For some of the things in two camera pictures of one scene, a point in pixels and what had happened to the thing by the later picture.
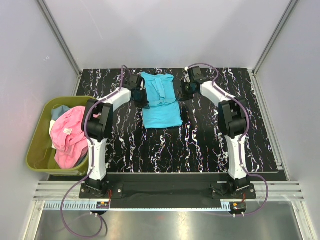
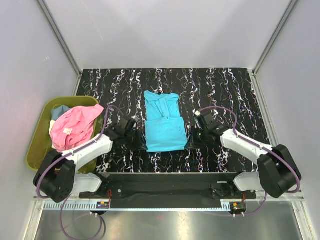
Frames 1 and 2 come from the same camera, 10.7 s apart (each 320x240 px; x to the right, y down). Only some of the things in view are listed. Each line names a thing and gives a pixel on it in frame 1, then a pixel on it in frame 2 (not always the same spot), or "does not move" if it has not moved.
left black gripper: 144,104 to 140,143
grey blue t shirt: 56,112 does not move
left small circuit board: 103,205 does not move
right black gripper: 183,97 to 192,143
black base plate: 163,191 does not move
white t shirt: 52,123 does not move
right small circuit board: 238,206 does not move
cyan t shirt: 164,109 to 165,129
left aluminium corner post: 63,41 does not move
